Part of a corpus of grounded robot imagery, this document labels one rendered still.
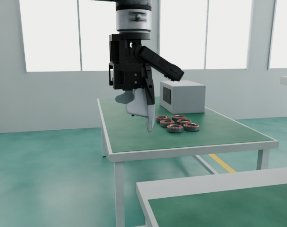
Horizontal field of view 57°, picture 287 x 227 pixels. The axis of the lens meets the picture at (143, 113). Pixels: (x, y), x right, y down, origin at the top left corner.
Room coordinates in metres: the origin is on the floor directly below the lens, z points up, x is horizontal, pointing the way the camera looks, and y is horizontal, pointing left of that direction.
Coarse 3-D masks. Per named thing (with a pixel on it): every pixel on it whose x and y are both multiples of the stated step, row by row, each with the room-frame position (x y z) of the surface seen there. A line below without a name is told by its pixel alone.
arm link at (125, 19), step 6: (120, 12) 0.56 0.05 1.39; (126, 12) 0.55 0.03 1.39; (132, 12) 0.55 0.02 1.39; (138, 12) 0.55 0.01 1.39; (144, 12) 0.55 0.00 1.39; (150, 12) 0.57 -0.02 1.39; (120, 18) 0.56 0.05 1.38; (126, 18) 0.55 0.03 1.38; (132, 18) 0.55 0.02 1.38; (138, 18) 0.54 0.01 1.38; (144, 18) 0.55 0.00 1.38; (150, 18) 0.57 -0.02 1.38; (120, 24) 0.56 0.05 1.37; (126, 24) 0.55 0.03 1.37; (132, 24) 0.55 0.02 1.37; (138, 24) 0.55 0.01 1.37; (144, 24) 0.55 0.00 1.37; (150, 24) 0.57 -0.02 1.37; (120, 30) 0.56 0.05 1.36; (126, 30) 0.55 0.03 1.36; (132, 30) 0.55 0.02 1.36; (138, 30) 0.55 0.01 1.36; (144, 30) 0.56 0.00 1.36; (150, 30) 0.57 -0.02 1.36
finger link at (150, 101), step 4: (148, 72) 0.55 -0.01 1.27; (148, 76) 0.54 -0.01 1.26; (144, 80) 0.54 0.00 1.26; (148, 80) 0.54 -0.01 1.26; (152, 80) 0.54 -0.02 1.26; (144, 84) 0.54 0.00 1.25; (148, 84) 0.53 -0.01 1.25; (152, 84) 0.53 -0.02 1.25; (148, 88) 0.53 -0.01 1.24; (152, 88) 0.53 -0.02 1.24; (148, 92) 0.53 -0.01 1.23; (152, 92) 0.53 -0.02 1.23; (148, 96) 0.53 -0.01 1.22; (152, 96) 0.53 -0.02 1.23; (148, 100) 0.52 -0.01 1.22; (152, 100) 0.52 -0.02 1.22; (148, 104) 0.52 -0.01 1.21; (152, 104) 0.52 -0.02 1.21
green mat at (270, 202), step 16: (208, 192) 0.97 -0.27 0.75; (224, 192) 0.97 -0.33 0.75; (240, 192) 0.97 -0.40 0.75; (256, 192) 0.97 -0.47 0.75; (272, 192) 0.97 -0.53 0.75; (160, 208) 0.86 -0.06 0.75; (176, 208) 0.86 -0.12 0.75; (192, 208) 0.86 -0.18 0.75; (208, 208) 0.86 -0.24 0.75; (224, 208) 0.86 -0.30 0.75; (240, 208) 0.86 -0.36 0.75; (256, 208) 0.86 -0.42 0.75; (272, 208) 0.86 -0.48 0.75; (160, 224) 0.77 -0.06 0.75; (176, 224) 0.77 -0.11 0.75; (192, 224) 0.77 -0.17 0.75; (208, 224) 0.77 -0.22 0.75; (224, 224) 0.77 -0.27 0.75; (240, 224) 0.77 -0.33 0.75; (256, 224) 0.77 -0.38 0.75; (272, 224) 0.77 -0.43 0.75
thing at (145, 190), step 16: (208, 176) 1.12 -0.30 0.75; (224, 176) 1.12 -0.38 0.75; (240, 176) 1.12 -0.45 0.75; (256, 176) 1.12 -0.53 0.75; (272, 176) 1.12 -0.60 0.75; (144, 192) 0.98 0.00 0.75; (160, 192) 0.98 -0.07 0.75; (176, 192) 0.98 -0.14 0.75; (192, 192) 0.98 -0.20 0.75; (144, 208) 0.89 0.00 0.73
